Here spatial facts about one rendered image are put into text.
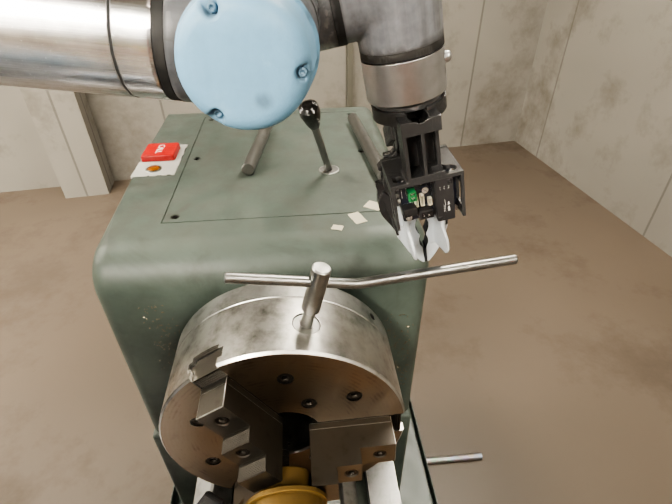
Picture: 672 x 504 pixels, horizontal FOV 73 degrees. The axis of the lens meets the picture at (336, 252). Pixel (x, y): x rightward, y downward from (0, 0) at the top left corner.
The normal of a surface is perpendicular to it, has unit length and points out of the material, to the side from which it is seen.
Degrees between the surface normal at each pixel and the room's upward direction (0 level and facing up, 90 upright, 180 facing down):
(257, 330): 8
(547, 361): 0
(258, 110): 88
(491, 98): 90
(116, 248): 16
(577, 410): 0
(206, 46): 90
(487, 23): 90
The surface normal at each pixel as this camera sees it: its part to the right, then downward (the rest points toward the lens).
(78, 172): 0.21, 0.58
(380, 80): -0.61, 0.58
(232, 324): -0.34, -0.74
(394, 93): -0.35, 0.64
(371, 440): -0.04, -0.80
